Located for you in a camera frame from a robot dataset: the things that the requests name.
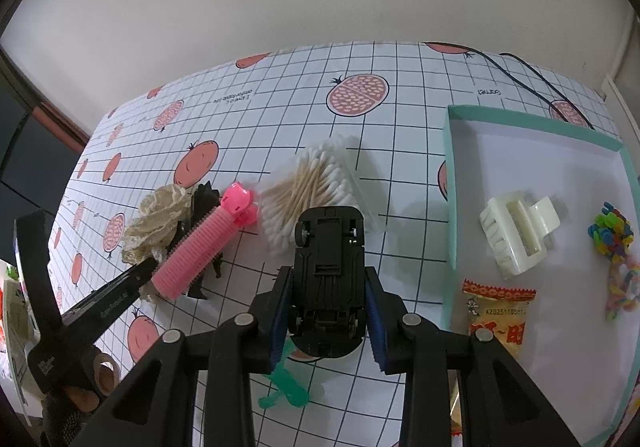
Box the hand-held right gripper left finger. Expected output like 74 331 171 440
67 266 294 447

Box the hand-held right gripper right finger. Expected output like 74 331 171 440
364 266 583 447

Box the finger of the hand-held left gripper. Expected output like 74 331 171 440
59 258 163 345

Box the black toy car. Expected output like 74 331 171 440
290 207 368 360

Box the green plastic toy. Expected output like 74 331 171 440
257 349 311 410

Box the pink hair roller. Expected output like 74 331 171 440
151 182 259 299

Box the beige lace scrunchie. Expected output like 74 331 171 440
121 184 193 305

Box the yellow snack packet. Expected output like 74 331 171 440
450 278 537 438

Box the black toy figure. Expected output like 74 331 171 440
167 181 224 302

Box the bag of cotton swabs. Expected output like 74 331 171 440
257 134 388 258

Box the cream hair claw clip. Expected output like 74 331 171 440
479 194 562 280

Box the teal cardboard box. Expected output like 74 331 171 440
442 104 637 447

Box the pastel chain toy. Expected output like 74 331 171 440
604 254 640 322

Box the colourful chain fidget toy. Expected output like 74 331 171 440
586 201 633 264

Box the person's left hand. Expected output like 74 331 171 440
40 384 108 447

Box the white paper sheet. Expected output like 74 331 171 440
0 262 41 408

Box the black cable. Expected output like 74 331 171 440
462 48 597 132

